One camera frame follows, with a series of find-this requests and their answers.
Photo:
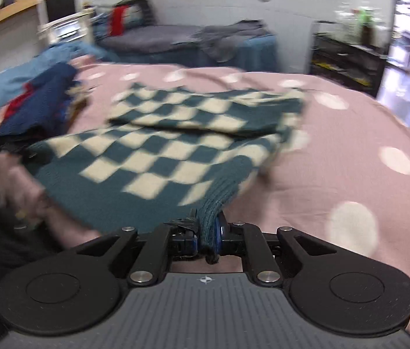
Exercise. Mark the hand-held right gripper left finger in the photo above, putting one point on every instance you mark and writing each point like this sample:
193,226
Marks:
192,243

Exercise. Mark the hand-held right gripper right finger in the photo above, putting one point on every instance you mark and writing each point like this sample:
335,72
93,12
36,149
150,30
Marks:
222,234

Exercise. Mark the teal and cream checkered sweater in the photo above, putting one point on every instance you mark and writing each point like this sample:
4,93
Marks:
154,160

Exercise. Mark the person's left forearm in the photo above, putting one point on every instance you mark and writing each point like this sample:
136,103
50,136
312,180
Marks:
70,221

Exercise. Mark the person's left hand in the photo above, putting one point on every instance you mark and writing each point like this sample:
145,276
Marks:
12,181

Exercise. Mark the red garment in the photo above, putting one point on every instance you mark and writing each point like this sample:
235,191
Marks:
19,101

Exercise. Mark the navy striped sweater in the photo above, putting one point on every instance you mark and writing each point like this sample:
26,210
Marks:
45,98

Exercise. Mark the light blue cloth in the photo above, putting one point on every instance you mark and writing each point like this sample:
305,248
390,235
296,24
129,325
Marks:
12,76

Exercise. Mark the pink polka-dot blanket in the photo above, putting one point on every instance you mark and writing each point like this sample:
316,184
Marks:
336,152

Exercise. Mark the white machine with screen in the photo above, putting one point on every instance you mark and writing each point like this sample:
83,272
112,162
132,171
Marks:
59,7

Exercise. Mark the red object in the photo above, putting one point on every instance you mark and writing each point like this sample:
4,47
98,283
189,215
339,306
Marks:
117,21

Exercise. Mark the massage bed with blue skirt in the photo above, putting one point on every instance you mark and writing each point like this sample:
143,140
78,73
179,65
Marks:
256,54

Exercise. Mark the grey towel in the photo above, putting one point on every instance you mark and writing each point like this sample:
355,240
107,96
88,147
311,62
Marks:
226,32

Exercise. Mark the black trolley cart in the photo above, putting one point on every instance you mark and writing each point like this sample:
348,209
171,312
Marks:
343,61

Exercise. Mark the brown bottle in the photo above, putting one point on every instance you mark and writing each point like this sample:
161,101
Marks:
367,34

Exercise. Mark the green bottle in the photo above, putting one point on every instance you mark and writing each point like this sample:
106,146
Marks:
365,14

